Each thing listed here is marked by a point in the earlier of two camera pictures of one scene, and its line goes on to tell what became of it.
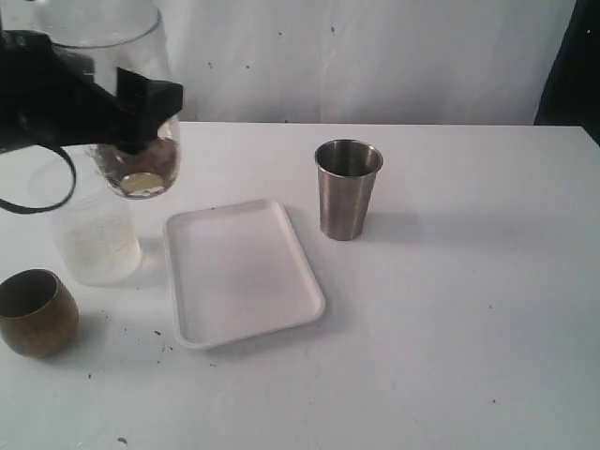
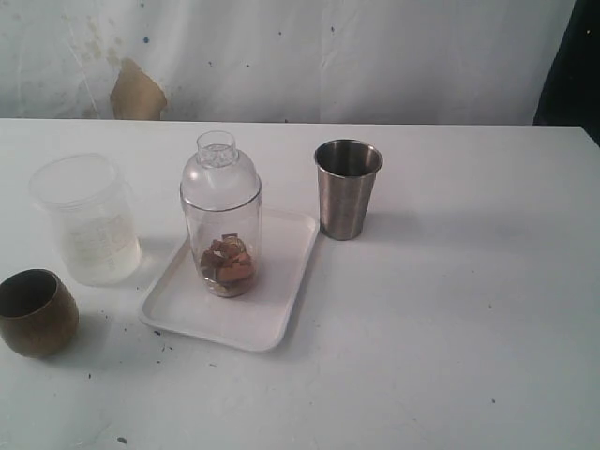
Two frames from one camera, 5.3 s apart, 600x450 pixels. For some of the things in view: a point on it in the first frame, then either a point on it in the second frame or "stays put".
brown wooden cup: x=38 y=317 stays put
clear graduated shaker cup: x=126 y=35 -> x=226 y=247
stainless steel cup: x=347 y=174 stays put
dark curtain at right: x=572 y=95 stays put
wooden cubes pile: x=162 y=157 -> x=227 y=261
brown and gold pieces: x=142 y=184 -> x=236 y=243
